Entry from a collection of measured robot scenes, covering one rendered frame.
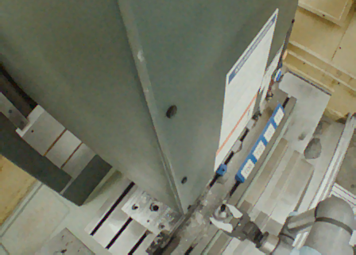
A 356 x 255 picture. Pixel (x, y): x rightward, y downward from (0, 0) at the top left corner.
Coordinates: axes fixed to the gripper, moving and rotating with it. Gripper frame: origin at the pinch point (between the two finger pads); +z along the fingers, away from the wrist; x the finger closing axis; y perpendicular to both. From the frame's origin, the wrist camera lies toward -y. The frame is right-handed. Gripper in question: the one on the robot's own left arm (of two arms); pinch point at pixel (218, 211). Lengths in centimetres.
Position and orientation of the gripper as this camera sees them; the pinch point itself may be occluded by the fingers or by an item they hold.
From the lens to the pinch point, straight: 100.8
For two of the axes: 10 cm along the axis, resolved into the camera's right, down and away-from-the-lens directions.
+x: 5.8, -7.3, 3.5
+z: -8.1, -4.9, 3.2
